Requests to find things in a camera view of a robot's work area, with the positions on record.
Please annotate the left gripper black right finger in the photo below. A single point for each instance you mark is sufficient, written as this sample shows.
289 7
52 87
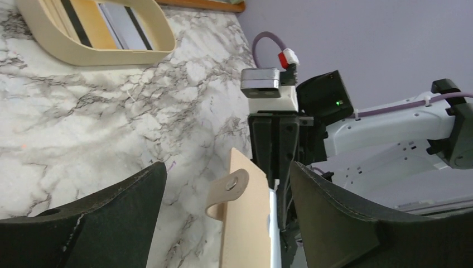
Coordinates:
342 229

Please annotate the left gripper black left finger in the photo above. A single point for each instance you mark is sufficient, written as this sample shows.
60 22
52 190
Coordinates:
113 227

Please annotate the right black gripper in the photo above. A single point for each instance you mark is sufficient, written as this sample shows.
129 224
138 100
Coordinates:
286 136

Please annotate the white card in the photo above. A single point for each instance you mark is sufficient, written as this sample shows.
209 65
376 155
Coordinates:
273 225

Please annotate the beige leather card holder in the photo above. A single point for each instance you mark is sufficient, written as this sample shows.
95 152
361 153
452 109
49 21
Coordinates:
240 200

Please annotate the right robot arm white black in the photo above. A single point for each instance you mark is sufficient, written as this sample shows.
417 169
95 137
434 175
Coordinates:
374 148

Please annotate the silver card in tray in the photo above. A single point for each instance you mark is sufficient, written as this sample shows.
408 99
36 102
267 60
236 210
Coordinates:
124 26

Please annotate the yellow card in tray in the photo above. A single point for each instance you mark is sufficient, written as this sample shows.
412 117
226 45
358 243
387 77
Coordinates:
88 24

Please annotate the wooden orange shelf rack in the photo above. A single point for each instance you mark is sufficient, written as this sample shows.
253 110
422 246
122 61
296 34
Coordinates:
232 6

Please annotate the cream oval tray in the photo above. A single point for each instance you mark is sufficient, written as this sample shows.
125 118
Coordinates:
52 29

